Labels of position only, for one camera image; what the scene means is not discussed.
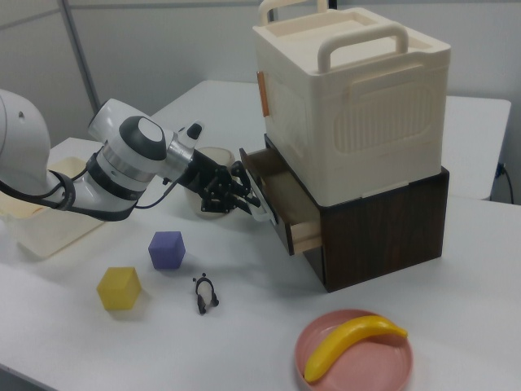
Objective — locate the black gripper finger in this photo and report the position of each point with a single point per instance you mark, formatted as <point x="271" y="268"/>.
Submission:
<point x="244" y="207"/>
<point x="243" y="181"/>

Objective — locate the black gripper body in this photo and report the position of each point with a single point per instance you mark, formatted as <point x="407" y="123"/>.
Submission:
<point x="211" y="183"/>

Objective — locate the dark wood drawer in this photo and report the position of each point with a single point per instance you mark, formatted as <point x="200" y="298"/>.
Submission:
<point x="305" y="236"/>

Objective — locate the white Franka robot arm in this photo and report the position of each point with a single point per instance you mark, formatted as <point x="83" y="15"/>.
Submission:
<point x="24" y="134"/>

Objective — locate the dark wood drawer cabinet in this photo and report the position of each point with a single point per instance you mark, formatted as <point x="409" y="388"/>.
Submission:
<point x="378" y="236"/>

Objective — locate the cream open plastic bin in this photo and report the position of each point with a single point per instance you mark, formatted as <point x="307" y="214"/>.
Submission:
<point x="49" y="240"/>

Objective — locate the purple cube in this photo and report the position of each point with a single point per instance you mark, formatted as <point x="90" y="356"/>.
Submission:
<point x="165" y="252"/>

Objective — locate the panda figurine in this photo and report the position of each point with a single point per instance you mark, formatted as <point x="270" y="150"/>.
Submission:
<point x="204" y="291"/>

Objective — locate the cream plastic storage cabinet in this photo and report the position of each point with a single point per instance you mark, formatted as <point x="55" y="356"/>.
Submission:
<point x="366" y="122"/>

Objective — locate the yellow cube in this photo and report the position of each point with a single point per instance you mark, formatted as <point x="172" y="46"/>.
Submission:
<point x="118" y="291"/>

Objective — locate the yellow toy banana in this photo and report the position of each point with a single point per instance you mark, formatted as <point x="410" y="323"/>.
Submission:
<point x="338" y="342"/>

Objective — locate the pink plate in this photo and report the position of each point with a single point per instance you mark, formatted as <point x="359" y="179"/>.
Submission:
<point x="366" y="366"/>

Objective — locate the black camera stand pole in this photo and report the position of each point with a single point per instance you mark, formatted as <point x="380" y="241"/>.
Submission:
<point x="333" y="3"/>

